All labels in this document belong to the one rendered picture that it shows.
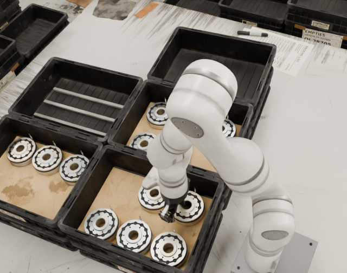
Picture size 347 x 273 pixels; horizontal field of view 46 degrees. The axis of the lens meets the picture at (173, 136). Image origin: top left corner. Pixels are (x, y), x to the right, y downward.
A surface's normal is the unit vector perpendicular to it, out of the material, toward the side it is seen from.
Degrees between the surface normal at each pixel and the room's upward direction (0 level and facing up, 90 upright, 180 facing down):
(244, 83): 0
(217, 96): 45
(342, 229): 0
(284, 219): 27
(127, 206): 0
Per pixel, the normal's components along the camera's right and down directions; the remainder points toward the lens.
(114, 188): -0.10, -0.59
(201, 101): 0.14, -0.29
